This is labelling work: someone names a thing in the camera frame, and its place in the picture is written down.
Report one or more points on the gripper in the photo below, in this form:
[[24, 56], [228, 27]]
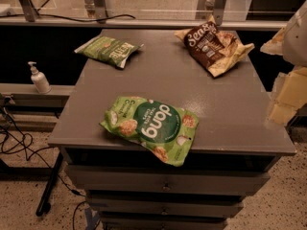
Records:
[[295, 43]]

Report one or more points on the brown chip bag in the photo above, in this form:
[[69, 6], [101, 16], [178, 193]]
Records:
[[216, 51]]

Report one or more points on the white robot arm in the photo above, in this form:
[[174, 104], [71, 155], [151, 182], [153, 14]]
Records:
[[290, 43]]

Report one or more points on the green dang rice chip bag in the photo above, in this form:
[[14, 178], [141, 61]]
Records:
[[167, 131]]

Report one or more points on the green kettle chip bag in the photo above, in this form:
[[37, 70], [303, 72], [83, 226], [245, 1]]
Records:
[[108, 50]]

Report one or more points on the white pump bottle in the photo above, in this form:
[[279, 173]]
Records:
[[42, 85]]

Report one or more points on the black table leg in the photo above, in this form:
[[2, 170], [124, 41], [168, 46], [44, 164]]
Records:
[[44, 206]]

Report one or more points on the metal window frame rail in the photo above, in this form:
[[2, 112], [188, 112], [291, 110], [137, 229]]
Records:
[[249, 25]]

